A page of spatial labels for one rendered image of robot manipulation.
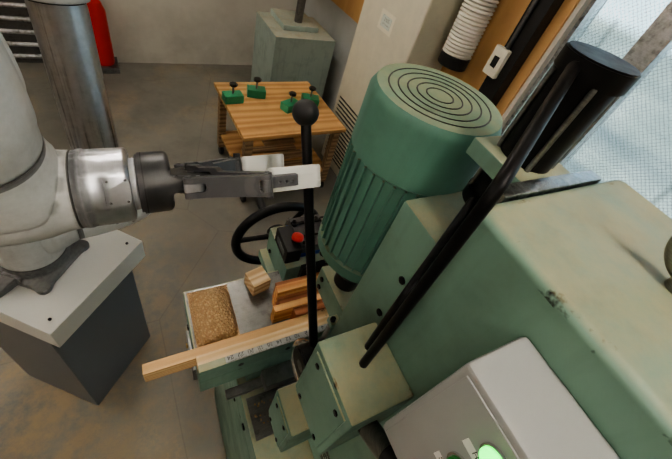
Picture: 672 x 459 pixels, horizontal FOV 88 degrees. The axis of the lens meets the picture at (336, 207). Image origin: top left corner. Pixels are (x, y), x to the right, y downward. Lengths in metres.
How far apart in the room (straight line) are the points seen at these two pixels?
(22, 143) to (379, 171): 0.34
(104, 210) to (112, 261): 0.79
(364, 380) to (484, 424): 0.18
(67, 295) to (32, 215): 0.78
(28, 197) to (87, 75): 0.57
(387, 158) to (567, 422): 0.29
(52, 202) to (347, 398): 0.36
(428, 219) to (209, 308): 0.56
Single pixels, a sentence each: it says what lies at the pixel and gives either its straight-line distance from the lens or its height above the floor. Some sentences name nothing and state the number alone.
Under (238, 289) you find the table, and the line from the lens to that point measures 0.90.
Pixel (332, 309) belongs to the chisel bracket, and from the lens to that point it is 0.75.
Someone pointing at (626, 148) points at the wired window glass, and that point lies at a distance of 1.82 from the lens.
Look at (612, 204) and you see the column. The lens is 0.41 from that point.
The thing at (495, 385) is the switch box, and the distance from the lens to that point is 0.26.
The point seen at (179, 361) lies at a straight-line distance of 0.79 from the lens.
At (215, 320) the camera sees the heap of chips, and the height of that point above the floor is 0.93.
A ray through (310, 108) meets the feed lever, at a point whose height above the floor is 1.45.
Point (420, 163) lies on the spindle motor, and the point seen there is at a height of 1.46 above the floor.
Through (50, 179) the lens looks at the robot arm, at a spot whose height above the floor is 1.39.
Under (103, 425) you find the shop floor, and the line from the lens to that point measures 1.77.
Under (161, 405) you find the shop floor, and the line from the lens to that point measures 1.75.
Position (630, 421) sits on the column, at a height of 1.50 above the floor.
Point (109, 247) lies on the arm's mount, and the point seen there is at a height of 0.69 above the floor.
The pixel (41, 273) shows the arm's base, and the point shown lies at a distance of 1.22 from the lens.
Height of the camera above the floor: 1.68
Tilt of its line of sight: 44 degrees down
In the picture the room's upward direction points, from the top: 20 degrees clockwise
